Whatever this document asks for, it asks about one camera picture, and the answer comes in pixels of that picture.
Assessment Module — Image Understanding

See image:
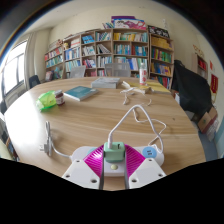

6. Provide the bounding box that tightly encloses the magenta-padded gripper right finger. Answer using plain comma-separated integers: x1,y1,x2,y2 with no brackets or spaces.
123,144,167,190

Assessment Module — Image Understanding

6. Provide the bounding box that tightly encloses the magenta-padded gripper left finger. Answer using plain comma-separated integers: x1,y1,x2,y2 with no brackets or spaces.
61,144,106,191

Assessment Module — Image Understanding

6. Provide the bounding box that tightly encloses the green charger block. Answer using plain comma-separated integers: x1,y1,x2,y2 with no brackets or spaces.
103,141,126,164

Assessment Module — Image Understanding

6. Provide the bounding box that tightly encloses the white power strip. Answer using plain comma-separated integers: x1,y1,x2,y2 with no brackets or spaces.
69,144,166,178

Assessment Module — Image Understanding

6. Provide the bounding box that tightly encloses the teal book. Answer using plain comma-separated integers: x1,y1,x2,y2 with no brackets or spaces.
63,85,100,102

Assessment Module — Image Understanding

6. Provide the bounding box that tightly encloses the small red-labelled jar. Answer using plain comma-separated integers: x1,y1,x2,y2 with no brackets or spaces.
54,89,66,106

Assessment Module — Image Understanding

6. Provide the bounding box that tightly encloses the yellow book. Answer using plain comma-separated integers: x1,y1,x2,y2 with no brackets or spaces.
121,81,152,95

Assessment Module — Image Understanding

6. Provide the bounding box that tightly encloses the green plastic bag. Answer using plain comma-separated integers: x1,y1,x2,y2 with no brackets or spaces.
35,90,58,112

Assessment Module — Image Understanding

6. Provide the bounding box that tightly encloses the yellow folder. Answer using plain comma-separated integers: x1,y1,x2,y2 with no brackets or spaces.
146,79,172,94

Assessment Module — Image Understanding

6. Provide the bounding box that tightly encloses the grey book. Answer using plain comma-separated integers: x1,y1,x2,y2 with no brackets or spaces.
90,77,122,90

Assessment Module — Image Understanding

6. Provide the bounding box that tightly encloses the cardboard box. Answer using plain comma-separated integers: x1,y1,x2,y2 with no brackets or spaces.
197,106,219,134

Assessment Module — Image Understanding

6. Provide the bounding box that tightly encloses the clear bottle with red label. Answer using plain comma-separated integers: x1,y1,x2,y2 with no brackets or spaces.
138,62,148,86

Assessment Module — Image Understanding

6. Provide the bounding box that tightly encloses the grey mesh chair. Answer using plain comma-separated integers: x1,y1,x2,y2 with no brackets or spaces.
69,65,87,79
104,62,132,78

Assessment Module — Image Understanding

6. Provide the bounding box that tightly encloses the black cloth cover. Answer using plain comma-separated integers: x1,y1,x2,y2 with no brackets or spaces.
171,59,214,118

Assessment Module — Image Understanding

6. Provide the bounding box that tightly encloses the dark office chair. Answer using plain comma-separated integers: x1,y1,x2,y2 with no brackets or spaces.
28,74,42,89

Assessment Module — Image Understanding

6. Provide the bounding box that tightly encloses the wooden bookshelf unit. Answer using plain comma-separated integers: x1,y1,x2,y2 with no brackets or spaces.
43,14,175,90

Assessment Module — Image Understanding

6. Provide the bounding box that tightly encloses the window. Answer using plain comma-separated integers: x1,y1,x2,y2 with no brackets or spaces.
0,39,28,101

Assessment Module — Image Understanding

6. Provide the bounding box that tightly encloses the white charger cable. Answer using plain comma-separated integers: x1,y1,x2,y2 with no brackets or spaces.
106,98,168,154

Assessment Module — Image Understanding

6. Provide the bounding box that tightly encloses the white power strip cord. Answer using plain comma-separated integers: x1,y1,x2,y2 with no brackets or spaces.
38,120,73,158

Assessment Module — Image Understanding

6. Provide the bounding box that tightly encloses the thin white cable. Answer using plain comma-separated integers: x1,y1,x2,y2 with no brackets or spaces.
120,87,148,106

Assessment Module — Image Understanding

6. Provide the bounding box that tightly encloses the red wall hanging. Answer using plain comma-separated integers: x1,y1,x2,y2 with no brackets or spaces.
209,73,219,94

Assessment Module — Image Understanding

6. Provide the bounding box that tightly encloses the small wall shelf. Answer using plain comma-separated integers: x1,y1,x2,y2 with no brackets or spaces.
191,44,209,79

